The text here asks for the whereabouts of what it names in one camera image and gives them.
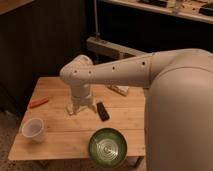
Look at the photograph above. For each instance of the grey metal beam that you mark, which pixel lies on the grey metal beam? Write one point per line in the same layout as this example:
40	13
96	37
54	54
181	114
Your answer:
105	48

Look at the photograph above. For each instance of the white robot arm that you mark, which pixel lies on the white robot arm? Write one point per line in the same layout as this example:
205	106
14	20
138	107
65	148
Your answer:
179	102

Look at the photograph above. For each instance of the black rectangular remote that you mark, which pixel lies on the black rectangular remote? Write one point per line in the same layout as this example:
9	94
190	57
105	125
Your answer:
103	114

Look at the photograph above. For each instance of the green ceramic bowl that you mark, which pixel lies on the green ceramic bowl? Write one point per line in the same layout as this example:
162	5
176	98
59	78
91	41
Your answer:
107	147

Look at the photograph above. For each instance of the orange marker pen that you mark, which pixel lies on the orange marker pen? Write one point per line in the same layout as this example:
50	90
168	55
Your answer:
38	102

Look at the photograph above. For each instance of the wooden table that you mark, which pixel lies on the wooden table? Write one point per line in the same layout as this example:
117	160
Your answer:
67	137

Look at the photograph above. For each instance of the background shelf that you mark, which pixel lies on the background shelf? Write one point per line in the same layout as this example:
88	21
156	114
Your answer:
186	9

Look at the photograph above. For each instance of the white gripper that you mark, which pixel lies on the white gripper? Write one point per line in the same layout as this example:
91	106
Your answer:
81	95

